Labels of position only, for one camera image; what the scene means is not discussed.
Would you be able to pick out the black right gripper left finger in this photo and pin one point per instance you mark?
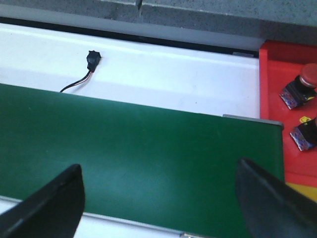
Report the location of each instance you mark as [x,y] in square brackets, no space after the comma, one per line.
[54,211]

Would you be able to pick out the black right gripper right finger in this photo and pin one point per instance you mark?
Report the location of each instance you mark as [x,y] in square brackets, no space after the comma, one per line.
[270,208]

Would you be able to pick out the red mushroom push button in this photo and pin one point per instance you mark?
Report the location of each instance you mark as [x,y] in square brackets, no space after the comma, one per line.
[305,135]
[302,89]

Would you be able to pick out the yellow plastic bin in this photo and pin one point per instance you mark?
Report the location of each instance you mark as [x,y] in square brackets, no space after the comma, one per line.
[308,191]

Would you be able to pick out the green conveyor belt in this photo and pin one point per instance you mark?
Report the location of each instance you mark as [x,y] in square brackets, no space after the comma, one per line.
[161,167]

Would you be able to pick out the grey stone countertop right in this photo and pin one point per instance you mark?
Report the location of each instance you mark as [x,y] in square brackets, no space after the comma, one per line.
[289,20]

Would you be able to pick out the aluminium conveyor frame rail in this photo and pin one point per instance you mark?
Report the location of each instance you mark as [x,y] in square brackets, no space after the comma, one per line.
[266,121]

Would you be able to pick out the black cable plug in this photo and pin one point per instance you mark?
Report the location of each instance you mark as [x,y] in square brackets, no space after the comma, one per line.
[93,59]

